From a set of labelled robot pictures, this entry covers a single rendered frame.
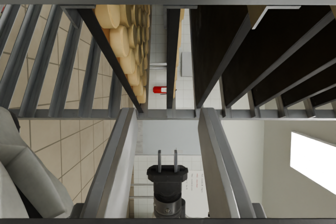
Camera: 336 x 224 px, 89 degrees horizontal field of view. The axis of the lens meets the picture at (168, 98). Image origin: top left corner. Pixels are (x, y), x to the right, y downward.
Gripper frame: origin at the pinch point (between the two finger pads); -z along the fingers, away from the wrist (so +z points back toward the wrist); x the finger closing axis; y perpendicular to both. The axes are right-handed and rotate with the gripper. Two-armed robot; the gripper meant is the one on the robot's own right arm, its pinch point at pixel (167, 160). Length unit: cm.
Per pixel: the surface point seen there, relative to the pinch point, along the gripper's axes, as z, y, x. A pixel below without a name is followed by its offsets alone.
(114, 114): -13.1, -4.8, -17.0
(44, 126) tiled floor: 13, -66, -86
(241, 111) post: -13.8, -5.6, 23.7
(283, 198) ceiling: 210, -232, 214
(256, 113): -13.4, -5.1, 28.4
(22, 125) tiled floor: 6, -49, -86
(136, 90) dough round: -22.0, 5.1, -7.8
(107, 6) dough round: -34.7, 26.4, -7.0
